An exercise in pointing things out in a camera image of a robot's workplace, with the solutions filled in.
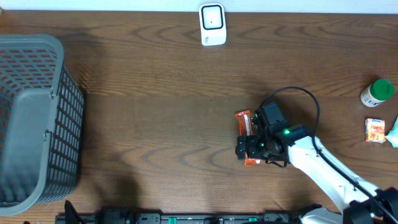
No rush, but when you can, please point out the orange red candy bar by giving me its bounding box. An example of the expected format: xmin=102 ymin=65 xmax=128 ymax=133
xmin=234 ymin=110 xmax=261 ymax=167

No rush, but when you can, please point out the small orange snack packet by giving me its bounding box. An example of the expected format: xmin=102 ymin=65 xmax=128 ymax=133
xmin=364 ymin=118 xmax=386 ymax=143

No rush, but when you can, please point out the green lid jar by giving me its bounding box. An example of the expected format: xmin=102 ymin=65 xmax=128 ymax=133
xmin=360 ymin=79 xmax=395 ymax=108

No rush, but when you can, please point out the teal white wipes packet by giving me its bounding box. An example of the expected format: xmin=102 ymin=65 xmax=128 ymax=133
xmin=386 ymin=117 xmax=398 ymax=148

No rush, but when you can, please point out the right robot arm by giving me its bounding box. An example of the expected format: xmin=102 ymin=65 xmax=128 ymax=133
xmin=235 ymin=103 xmax=397 ymax=223

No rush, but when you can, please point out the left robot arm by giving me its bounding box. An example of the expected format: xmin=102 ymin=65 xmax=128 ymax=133
xmin=55 ymin=200 xmax=137 ymax=224

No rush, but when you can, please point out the white barcode scanner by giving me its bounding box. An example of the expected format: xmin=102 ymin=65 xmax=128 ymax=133
xmin=199 ymin=2 xmax=227 ymax=47

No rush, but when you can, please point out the grey plastic mesh basket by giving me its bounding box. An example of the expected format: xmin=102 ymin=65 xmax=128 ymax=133
xmin=1 ymin=34 xmax=85 ymax=217

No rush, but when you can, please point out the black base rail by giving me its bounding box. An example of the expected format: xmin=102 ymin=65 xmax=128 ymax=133
xmin=55 ymin=212 xmax=323 ymax=224

